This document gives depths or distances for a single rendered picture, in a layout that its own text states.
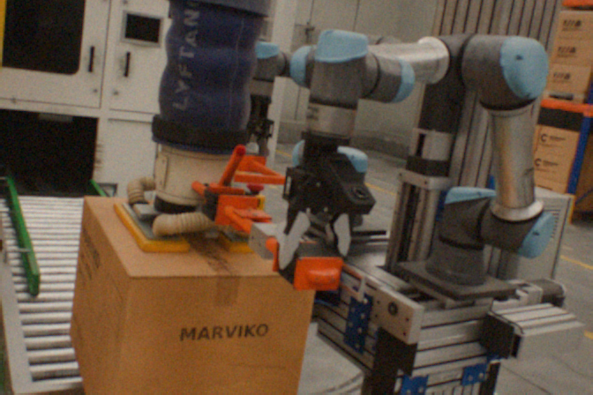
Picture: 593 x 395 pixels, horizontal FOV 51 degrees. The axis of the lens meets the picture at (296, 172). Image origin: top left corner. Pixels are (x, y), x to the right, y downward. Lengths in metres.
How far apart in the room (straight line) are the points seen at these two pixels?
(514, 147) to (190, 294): 0.73
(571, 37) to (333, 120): 8.57
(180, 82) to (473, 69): 0.62
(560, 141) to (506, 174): 7.91
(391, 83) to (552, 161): 8.43
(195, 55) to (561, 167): 8.19
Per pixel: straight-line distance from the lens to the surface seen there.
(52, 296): 2.49
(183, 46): 1.39
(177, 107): 1.38
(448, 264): 1.59
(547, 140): 9.44
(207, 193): 1.26
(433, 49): 1.31
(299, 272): 0.91
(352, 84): 0.91
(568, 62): 9.36
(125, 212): 1.56
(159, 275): 1.21
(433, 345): 1.60
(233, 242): 1.41
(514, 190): 1.45
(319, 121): 0.91
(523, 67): 1.27
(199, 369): 1.32
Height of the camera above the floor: 1.49
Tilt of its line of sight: 9 degrees down
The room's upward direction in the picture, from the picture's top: 9 degrees clockwise
